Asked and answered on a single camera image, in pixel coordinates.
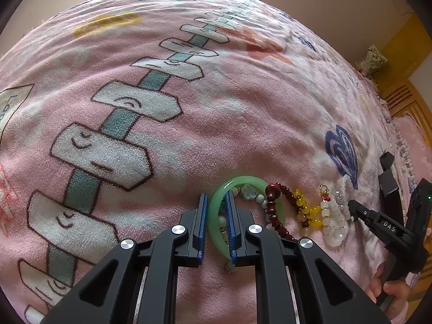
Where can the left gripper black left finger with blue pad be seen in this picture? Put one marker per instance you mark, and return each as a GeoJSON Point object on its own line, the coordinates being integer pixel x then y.
{"type": "Point", "coordinates": [137, 283]}

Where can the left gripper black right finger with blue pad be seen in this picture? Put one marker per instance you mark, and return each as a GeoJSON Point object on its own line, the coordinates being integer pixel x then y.
{"type": "Point", "coordinates": [296, 281]}

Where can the green jade bangle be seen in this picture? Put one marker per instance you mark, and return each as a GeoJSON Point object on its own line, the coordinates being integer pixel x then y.
{"type": "Point", "coordinates": [216, 215]}

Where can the black cardboard jewelry box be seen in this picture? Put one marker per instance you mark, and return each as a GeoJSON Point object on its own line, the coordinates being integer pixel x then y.
{"type": "Point", "coordinates": [389, 189]}

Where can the person's right hand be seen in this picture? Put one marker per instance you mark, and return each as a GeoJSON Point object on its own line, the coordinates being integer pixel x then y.
{"type": "Point", "coordinates": [417, 300]}

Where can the pink patterned bed blanket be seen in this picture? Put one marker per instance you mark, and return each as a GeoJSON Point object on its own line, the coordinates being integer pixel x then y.
{"type": "Point", "coordinates": [116, 115]}

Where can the wrapped flower bouquet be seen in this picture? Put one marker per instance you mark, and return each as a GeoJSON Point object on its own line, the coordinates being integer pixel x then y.
{"type": "Point", "coordinates": [373, 61]}

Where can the wooden bed headboard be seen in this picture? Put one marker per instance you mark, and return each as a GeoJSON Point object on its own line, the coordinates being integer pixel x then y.
{"type": "Point", "coordinates": [405, 52]}

